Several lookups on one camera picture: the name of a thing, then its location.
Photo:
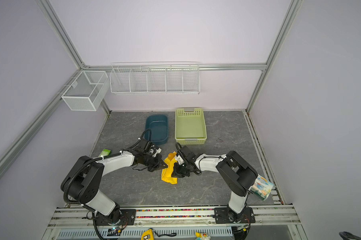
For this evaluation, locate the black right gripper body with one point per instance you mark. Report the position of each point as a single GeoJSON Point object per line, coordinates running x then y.
{"type": "Point", "coordinates": [182, 170]}

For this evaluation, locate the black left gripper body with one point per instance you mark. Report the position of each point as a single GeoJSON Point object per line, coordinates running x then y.
{"type": "Point", "coordinates": [153, 162]}

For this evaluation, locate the yellow paper napkin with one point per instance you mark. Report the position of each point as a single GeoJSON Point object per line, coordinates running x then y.
{"type": "Point", "coordinates": [166, 174]}

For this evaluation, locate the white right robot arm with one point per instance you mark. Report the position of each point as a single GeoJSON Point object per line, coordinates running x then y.
{"type": "Point", "coordinates": [236, 172]}

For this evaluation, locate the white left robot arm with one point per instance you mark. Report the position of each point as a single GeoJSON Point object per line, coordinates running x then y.
{"type": "Point", "coordinates": [82, 184]}

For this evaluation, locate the dark teal plastic tub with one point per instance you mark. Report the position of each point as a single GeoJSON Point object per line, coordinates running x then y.
{"type": "Point", "coordinates": [159, 128]}

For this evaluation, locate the small green box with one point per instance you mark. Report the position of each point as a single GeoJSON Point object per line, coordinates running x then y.
{"type": "Point", "coordinates": [104, 152]}

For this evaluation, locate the light green perforated basket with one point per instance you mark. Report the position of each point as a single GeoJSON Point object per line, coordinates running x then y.
{"type": "Point", "coordinates": [190, 127]}

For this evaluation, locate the yellow handheld device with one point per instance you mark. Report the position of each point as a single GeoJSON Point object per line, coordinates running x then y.
{"type": "Point", "coordinates": [148, 235]}

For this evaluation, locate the yellow white toy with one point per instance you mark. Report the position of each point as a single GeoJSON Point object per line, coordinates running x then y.
{"type": "Point", "coordinates": [202, 236]}

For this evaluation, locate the colourful tissue packet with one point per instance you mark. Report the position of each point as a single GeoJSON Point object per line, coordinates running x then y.
{"type": "Point", "coordinates": [261, 188]}

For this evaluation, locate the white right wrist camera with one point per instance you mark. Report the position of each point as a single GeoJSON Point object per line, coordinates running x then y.
{"type": "Point", "coordinates": [179, 159]}

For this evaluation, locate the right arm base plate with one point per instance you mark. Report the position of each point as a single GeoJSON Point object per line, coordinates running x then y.
{"type": "Point", "coordinates": [227, 216]}

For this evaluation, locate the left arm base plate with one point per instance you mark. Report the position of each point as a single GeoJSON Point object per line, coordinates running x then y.
{"type": "Point", "coordinates": [124, 217]}

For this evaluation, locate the white wire wall basket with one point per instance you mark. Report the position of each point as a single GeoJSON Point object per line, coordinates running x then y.
{"type": "Point", "coordinates": [155, 78]}

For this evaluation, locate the white mesh wall box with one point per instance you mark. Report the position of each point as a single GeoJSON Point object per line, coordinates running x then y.
{"type": "Point", "coordinates": [87, 91]}

